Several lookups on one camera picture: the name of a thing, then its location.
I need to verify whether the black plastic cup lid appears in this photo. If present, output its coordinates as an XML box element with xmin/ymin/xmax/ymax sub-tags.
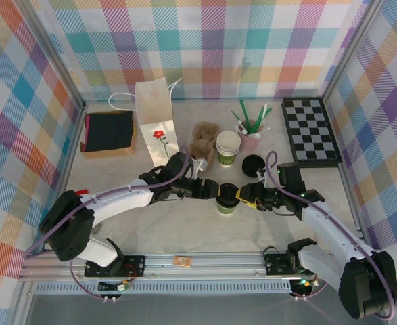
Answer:
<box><xmin>218</xmin><ymin>182</ymin><xmax>241</xmax><ymax>206</ymax></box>

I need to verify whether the white flower print paper bag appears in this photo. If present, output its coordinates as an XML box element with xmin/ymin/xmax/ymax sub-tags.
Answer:
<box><xmin>108</xmin><ymin>77</ymin><xmax>183</xmax><ymax>168</ymax></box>

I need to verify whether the black paper napkin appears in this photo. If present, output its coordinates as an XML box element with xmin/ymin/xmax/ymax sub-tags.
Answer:
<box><xmin>84</xmin><ymin>111</ymin><xmax>135</xmax><ymax>152</ymax></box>

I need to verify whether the stack of black cup lids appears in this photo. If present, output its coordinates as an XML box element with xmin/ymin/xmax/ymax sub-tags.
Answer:
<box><xmin>241</xmin><ymin>154</ymin><xmax>266</xmax><ymax>178</ymax></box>

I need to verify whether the stack of green paper cups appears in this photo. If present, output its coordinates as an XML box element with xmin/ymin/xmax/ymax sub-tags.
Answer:
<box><xmin>216</xmin><ymin>130</ymin><xmax>242</xmax><ymax>167</ymax></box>

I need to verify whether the pink straw holder cup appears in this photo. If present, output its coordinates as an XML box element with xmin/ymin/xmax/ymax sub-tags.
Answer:
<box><xmin>235</xmin><ymin>125</ymin><xmax>265</xmax><ymax>154</ymax></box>

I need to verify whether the stack of cardboard cup carriers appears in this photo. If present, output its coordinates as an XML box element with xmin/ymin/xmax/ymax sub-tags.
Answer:
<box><xmin>188</xmin><ymin>121</ymin><xmax>222</xmax><ymax>171</ymax></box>

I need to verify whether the black and grey chessboard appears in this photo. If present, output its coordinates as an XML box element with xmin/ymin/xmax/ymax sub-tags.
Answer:
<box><xmin>281</xmin><ymin>97</ymin><xmax>344</xmax><ymax>169</ymax></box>

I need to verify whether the green drinking straw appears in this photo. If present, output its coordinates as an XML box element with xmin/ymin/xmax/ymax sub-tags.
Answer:
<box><xmin>251</xmin><ymin>106</ymin><xmax>266</xmax><ymax>133</ymax></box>
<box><xmin>239</xmin><ymin>99</ymin><xmax>252</xmax><ymax>133</ymax></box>

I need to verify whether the short dark green straw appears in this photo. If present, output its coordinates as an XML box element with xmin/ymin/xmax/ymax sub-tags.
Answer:
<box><xmin>231</xmin><ymin>110</ymin><xmax>245</xmax><ymax>129</ymax></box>

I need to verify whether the pale green wrapped straw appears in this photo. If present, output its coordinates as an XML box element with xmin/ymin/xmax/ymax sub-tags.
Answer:
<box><xmin>257</xmin><ymin>102</ymin><xmax>273</xmax><ymax>133</ymax></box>

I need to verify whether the small black connector board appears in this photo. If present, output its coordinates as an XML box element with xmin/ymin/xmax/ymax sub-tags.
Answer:
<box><xmin>291</xmin><ymin>278</ymin><xmax>321</xmax><ymax>289</ymax></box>
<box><xmin>98</xmin><ymin>280</ymin><xmax>132</xmax><ymax>293</ymax></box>

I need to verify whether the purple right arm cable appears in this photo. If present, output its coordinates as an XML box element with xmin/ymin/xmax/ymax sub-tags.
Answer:
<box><xmin>264</xmin><ymin>151</ymin><xmax>397</xmax><ymax>321</ymax></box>

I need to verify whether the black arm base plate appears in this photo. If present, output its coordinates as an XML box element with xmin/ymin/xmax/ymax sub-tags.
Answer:
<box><xmin>83</xmin><ymin>254</ymin><xmax>147</xmax><ymax>279</ymax></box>
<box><xmin>264</xmin><ymin>251</ymin><xmax>328</xmax><ymax>277</ymax></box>

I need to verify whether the wide aluminium mounting rail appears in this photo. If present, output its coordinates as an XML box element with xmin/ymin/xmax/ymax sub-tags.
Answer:
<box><xmin>17</xmin><ymin>251</ymin><xmax>348</xmax><ymax>282</ymax></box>

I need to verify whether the grey slotted cable duct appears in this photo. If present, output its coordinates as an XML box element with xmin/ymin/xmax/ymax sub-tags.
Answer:
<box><xmin>35</xmin><ymin>282</ymin><xmax>294</xmax><ymax>295</ymax></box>

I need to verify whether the aluminium frame post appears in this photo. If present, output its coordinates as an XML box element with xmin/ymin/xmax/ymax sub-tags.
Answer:
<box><xmin>21</xmin><ymin>0</ymin><xmax>87</xmax><ymax>108</ymax></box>
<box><xmin>322</xmin><ymin>0</ymin><xmax>386</xmax><ymax>101</ymax></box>

